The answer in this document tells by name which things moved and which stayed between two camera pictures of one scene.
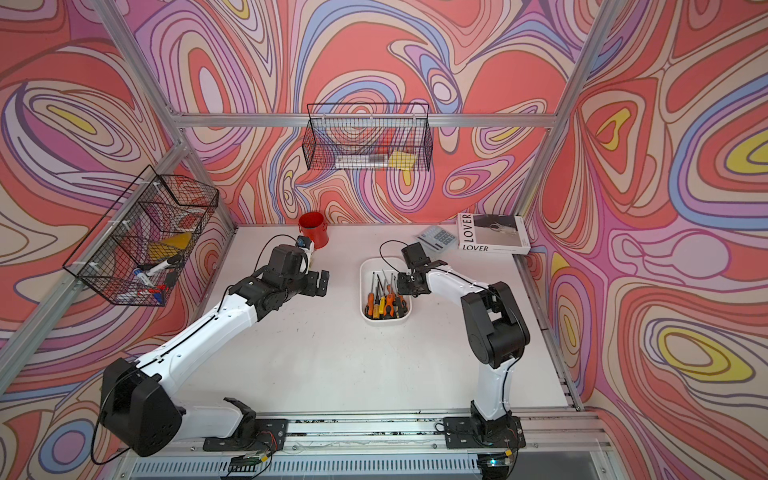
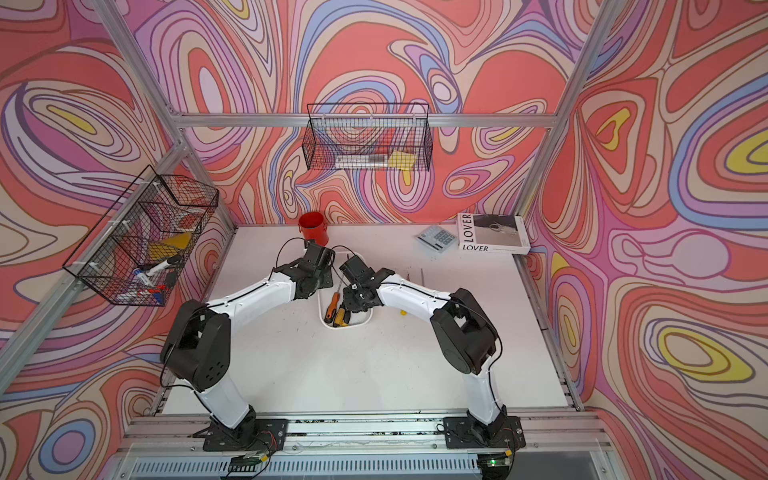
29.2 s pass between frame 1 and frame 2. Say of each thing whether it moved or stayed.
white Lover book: stayed
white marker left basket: stayed
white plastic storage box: moved
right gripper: moved
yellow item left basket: stayed
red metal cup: stayed
